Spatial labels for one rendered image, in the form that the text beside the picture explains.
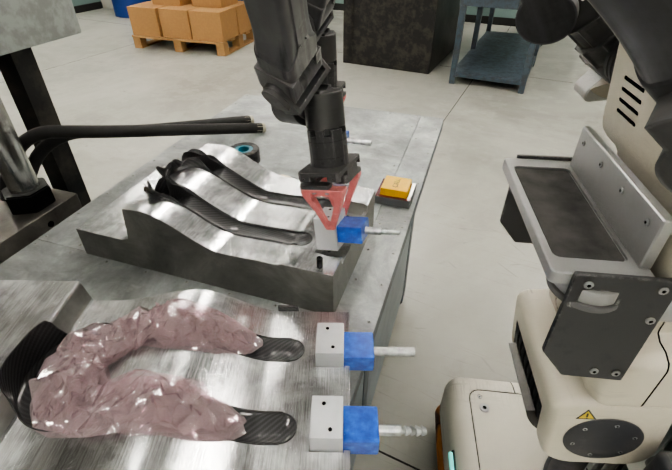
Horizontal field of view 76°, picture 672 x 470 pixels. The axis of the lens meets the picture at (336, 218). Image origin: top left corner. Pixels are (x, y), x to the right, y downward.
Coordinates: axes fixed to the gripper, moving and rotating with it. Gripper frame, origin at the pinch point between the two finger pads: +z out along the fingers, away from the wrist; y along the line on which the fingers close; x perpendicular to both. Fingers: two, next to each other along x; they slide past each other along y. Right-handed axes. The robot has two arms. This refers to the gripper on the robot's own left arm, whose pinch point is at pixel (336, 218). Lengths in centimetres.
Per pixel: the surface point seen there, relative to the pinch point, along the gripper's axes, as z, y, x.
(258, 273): 7.5, 6.6, -11.8
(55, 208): 4, -5, -70
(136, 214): -2.6, 8.3, -32.0
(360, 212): 4.9, -13.5, -0.4
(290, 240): 4.5, 0.3, -8.6
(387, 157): 5, -51, -4
